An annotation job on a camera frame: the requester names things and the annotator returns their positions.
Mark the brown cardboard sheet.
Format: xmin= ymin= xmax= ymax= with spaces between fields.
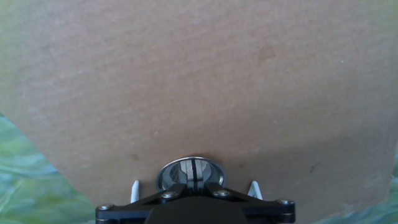
xmin=0 ymin=0 xmax=398 ymax=224

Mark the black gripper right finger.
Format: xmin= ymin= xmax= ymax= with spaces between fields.
xmin=195 ymin=182 xmax=295 ymax=224

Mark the white mesh tray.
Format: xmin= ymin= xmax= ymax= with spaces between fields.
xmin=130 ymin=179 xmax=264 ymax=203

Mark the green marble pattern mat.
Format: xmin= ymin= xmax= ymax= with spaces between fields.
xmin=0 ymin=111 xmax=398 ymax=224

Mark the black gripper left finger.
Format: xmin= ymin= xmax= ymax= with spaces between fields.
xmin=95 ymin=183 xmax=195 ymax=224

